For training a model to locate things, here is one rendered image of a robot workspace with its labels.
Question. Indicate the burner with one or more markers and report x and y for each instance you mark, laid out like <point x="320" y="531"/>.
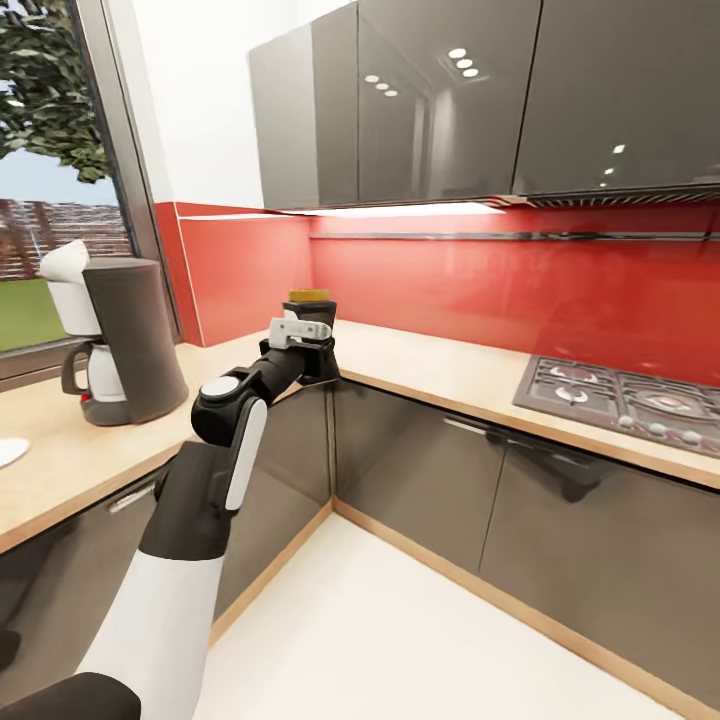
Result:
<point x="677" y="413"/>

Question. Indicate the bottle of coffee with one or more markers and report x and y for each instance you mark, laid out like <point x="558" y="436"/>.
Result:
<point x="313" y="305"/>

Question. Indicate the countertop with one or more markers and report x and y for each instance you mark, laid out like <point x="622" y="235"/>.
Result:
<point x="480" y="381"/>
<point x="71" y="463"/>

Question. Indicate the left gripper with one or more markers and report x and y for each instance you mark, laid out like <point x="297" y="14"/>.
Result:
<point x="302" y="359"/>

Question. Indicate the fixed window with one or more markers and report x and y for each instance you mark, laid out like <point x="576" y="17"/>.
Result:
<point x="71" y="167"/>

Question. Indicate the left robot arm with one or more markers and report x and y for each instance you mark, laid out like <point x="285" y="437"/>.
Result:
<point x="147" y="661"/>

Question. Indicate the paper coffee filter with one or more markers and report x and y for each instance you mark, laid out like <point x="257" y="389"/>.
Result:
<point x="65" y="265"/>

